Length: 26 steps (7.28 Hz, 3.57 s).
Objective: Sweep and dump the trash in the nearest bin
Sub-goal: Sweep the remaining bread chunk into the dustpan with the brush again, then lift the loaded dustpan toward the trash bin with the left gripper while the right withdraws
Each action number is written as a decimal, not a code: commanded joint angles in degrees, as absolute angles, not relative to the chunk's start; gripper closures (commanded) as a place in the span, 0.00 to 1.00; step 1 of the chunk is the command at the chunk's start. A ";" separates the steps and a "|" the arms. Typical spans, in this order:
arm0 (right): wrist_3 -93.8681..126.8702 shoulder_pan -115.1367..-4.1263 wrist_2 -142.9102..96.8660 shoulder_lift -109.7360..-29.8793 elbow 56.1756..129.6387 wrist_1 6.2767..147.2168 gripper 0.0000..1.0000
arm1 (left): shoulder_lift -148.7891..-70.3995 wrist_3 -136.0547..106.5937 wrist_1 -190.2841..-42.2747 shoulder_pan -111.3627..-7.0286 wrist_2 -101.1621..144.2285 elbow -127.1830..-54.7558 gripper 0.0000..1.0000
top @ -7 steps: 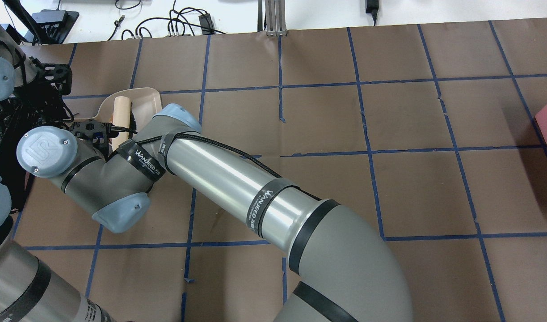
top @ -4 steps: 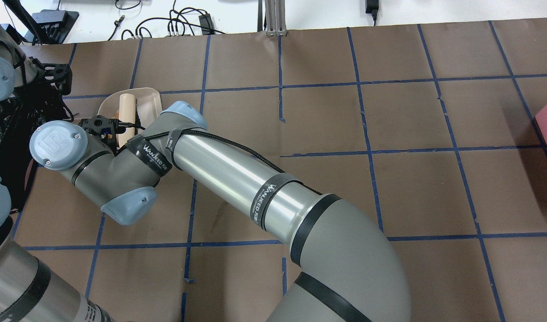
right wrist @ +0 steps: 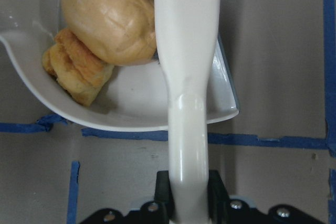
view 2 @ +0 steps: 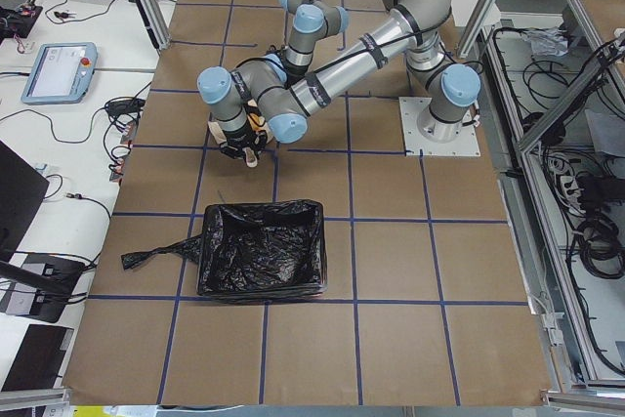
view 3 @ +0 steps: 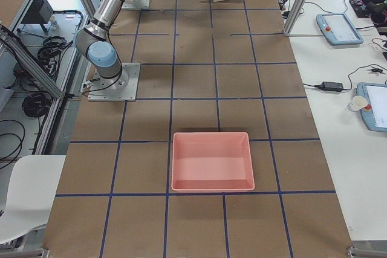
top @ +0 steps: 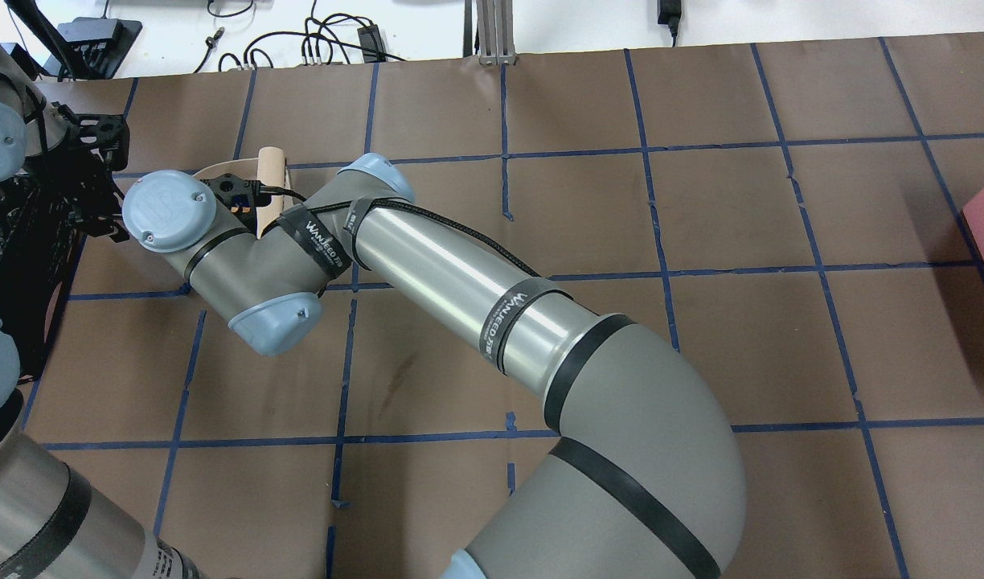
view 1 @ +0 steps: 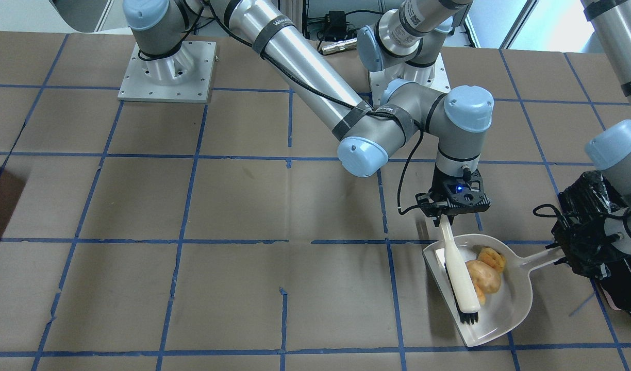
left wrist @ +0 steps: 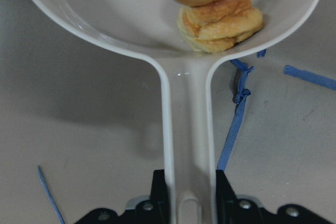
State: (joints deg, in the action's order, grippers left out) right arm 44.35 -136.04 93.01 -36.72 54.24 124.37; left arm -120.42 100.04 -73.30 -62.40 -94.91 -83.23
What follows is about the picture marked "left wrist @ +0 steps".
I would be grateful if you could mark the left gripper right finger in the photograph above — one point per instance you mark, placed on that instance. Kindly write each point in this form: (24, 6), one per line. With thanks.
(231, 209)

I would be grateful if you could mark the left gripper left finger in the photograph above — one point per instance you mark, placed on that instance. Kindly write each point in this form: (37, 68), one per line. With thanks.
(156, 209)

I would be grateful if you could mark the beige plastic dustpan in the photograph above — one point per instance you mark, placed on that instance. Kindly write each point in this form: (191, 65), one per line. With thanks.
(146, 30)

